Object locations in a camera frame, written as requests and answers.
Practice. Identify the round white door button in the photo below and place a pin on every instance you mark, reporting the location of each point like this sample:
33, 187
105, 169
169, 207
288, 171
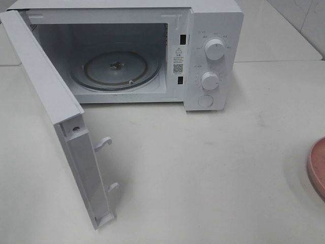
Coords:
205, 101

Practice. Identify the white timer knob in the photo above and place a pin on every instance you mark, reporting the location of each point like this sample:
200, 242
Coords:
209, 81

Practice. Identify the pink round plate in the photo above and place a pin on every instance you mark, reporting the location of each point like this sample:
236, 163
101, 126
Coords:
315, 166

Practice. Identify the white microwave door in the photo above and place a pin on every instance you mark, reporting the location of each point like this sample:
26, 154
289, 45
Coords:
65, 114

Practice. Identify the glass turntable plate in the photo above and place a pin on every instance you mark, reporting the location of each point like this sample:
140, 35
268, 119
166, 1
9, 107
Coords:
115, 70

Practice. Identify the white warning label sticker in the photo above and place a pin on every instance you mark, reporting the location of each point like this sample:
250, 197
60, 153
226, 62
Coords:
178, 60

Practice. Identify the white microwave oven body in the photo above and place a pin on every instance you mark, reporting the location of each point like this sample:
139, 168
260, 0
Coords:
68, 30

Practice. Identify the upper white power knob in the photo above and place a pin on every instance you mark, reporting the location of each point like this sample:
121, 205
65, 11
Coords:
215, 48

